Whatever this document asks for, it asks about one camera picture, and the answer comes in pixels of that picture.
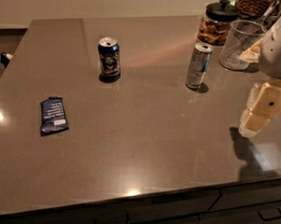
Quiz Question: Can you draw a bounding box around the dark blue soda can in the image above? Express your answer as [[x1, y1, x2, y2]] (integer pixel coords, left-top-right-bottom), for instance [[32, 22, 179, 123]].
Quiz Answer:
[[97, 36, 120, 83]]

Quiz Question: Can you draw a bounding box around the yellow snack packet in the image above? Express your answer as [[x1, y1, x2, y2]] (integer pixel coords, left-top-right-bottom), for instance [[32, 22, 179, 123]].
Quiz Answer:
[[239, 39, 262, 63]]

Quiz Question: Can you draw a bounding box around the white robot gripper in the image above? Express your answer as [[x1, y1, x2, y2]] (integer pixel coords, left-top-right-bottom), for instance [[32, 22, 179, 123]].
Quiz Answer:
[[239, 17, 281, 133]]

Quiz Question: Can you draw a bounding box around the silver blue redbull can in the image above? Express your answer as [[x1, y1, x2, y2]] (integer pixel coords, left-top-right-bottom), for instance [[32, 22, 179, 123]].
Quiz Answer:
[[186, 43, 214, 90]]

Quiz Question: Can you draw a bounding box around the black object at table edge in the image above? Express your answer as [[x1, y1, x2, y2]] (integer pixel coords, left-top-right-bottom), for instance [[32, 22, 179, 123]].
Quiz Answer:
[[0, 53, 13, 67]]

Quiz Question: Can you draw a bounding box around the glass jar of nuts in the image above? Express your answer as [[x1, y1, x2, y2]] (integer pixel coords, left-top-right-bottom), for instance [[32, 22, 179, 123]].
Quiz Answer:
[[235, 0, 281, 17]]

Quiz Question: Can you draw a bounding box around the clear plastic cup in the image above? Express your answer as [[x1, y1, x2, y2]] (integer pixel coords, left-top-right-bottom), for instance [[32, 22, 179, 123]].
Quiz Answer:
[[219, 20, 267, 71]]

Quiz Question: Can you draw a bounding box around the glass jar with black lid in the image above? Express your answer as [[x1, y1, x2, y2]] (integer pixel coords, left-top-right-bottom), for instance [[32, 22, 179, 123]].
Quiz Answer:
[[198, 0, 239, 46]]

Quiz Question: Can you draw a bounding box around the blue snack bar wrapper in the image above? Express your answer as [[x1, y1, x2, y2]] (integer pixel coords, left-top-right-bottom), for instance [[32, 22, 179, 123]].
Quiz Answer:
[[40, 97, 69, 136]]

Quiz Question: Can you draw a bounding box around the dark drawer cabinet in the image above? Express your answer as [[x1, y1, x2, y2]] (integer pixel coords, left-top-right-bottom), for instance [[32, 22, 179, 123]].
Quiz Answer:
[[0, 178, 281, 224]]

